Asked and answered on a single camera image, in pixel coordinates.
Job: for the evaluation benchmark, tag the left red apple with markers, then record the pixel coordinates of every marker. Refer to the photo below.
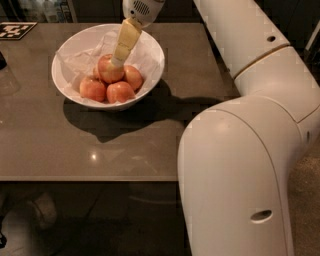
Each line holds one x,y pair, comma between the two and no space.
93,89

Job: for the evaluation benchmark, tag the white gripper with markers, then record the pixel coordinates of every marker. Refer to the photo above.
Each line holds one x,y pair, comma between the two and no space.
142,10

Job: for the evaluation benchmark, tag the red-green apple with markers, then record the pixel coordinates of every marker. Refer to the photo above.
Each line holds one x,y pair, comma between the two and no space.
107,71

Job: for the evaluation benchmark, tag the bottles on background shelf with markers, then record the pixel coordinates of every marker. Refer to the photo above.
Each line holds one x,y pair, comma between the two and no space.
48,11

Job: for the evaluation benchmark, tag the red apple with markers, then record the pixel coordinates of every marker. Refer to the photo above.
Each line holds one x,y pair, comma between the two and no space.
133,77
119,92
93,89

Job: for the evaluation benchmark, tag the white crumpled paper liner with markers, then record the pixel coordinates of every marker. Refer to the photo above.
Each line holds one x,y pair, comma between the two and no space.
146,56

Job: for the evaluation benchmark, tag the black object at table edge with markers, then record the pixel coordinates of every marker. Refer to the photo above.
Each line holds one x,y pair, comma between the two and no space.
3,62

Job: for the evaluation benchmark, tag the black white fiducial marker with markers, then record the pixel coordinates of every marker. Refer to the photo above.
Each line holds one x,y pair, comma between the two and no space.
15,30

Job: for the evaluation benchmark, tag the right red apple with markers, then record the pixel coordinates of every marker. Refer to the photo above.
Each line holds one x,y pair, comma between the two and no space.
133,77

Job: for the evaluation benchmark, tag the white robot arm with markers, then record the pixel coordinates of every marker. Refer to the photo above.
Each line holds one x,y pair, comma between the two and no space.
234,158

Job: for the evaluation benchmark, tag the front red apple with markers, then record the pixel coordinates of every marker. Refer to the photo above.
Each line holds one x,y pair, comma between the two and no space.
119,92

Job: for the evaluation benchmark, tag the white ceramic bowl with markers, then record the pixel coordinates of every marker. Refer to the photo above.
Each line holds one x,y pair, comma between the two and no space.
150,43

